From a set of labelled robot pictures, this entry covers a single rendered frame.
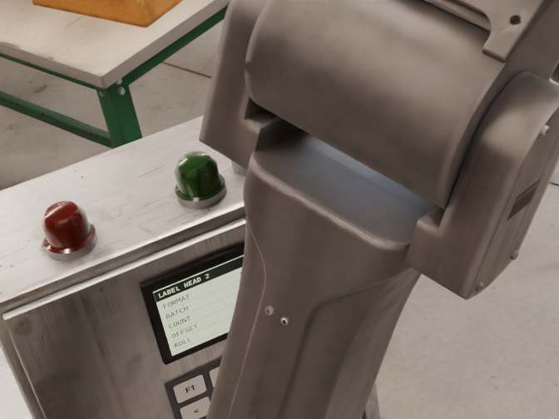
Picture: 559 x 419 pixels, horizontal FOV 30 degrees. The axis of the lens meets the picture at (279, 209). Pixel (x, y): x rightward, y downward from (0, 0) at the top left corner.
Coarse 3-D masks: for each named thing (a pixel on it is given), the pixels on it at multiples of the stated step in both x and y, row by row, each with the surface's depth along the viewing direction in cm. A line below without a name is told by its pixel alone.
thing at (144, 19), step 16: (32, 0) 236; (48, 0) 233; (64, 0) 230; (80, 0) 227; (96, 0) 224; (112, 0) 221; (128, 0) 218; (144, 0) 217; (160, 0) 222; (176, 0) 226; (96, 16) 227; (112, 16) 224; (128, 16) 221; (144, 16) 219; (160, 16) 223
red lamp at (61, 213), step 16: (48, 208) 51; (64, 208) 50; (80, 208) 51; (48, 224) 50; (64, 224) 50; (80, 224) 50; (48, 240) 51; (64, 240) 50; (80, 240) 50; (96, 240) 51; (64, 256) 50; (80, 256) 51
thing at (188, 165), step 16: (192, 160) 52; (208, 160) 52; (176, 176) 52; (192, 176) 52; (208, 176) 52; (176, 192) 53; (192, 192) 52; (208, 192) 52; (224, 192) 53; (192, 208) 52
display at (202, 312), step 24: (192, 264) 52; (216, 264) 52; (240, 264) 53; (144, 288) 51; (168, 288) 52; (192, 288) 52; (216, 288) 53; (168, 312) 52; (192, 312) 53; (216, 312) 54; (168, 336) 53; (192, 336) 54; (216, 336) 55; (168, 360) 54
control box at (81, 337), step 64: (192, 128) 58; (0, 192) 56; (64, 192) 55; (128, 192) 54; (0, 256) 52; (128, 256) 51; (192, 256) 52; (0, 320) 50; (64, 320) 50; (128, 320) 52; (64, 384) 53; (128, 384) 54
